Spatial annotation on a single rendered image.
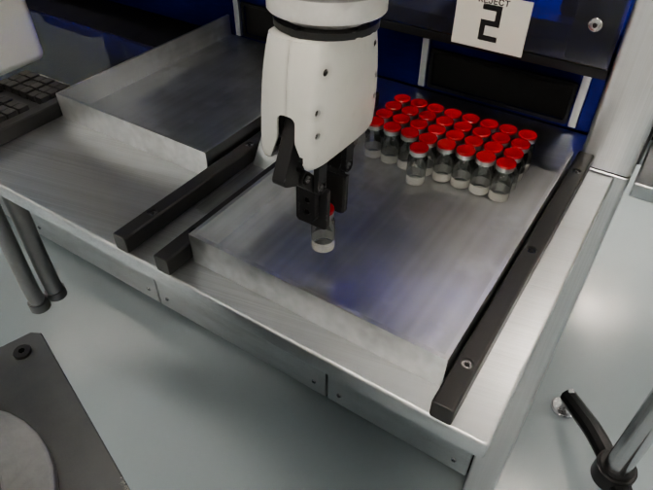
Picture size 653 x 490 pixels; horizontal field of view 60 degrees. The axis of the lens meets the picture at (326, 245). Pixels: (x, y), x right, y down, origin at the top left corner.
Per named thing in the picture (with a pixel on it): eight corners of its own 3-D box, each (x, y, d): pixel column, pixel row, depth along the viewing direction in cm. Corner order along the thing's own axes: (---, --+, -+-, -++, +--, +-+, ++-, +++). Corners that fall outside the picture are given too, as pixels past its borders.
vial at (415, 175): (410, 173, 65) (414, 138, 62) (428, 179, 64) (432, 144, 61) (401, 183, 64) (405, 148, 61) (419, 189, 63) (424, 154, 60)
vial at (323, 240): (320, 235, 54) (319, 199, 51) (339, 243, 53) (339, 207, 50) (306, 248, 53) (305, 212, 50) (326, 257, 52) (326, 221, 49)
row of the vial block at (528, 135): (395, 123, 74) (398, 91, 71) (531, 166, 66) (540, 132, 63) (387, 131, 72) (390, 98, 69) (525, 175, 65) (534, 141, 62)
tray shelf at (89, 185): (209, 39, 100) (208, 28, 99) (624, 158, 71) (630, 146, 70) (-52, 166, 70) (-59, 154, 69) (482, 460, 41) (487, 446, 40)
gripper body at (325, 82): (322, -25, 44) (320, 108, 51) (236, 9, 37) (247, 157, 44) (409, -7, 40) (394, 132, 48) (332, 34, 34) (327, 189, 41)
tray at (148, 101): (229, 34, 97) (227, 14, 94) (360, 71, 86) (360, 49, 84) (63, 117, 75) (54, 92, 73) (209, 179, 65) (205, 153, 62)
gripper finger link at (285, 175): (303, 72, 41) (328, 109, 46) (255, 166, 40) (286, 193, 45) (317, 76, 40) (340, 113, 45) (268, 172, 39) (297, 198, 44)
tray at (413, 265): (370, 116, 76) (371, 91, 73) (566, 177, 65) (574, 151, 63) (193, 262, 54) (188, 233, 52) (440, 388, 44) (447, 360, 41)
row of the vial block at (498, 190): (369, 147, 69) (371, 114, 66) (510, 195, 62) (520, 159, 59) (360, 156, 68) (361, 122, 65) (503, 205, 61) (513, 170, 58)
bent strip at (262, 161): (273, 150, 69) (270, 106, 65) (293, 157, 68) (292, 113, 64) (195, 209, 61) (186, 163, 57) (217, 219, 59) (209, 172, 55)
